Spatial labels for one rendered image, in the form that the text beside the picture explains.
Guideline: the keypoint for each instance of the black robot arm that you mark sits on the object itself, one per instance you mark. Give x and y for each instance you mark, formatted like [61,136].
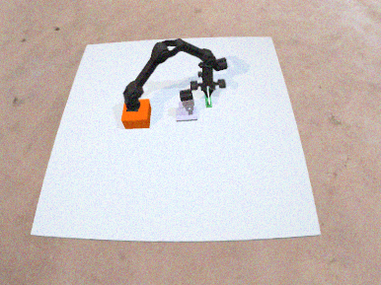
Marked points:
[160,52]

